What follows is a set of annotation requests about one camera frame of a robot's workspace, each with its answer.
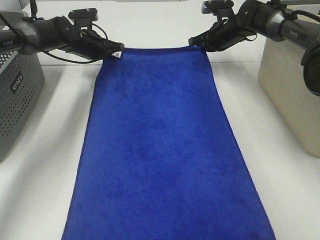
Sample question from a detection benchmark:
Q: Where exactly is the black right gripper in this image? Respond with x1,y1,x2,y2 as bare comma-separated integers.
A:
188,9,255,52

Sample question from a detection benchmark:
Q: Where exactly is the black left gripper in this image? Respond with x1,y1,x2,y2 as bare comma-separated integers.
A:
51,16,125,60

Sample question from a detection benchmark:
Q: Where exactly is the blue microfiber towel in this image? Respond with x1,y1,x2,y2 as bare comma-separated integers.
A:
62,46,275,240

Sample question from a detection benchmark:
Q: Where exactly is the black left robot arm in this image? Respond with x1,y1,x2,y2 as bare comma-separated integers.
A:
0,8,125,63

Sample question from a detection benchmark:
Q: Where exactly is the beige plastic storage basket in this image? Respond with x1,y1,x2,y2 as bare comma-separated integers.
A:
258,38,320,157

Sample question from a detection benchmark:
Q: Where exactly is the grey perforated plastic basket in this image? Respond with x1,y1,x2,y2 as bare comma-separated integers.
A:
0,51,45,160

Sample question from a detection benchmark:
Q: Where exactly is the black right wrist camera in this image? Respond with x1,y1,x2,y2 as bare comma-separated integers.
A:
201,0,235,21

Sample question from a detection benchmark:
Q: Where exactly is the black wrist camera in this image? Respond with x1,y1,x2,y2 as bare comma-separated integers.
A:
68,8,99,30
201,0,235,21

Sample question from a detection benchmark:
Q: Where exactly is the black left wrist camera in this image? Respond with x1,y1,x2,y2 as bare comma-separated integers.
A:
68,8,99,30

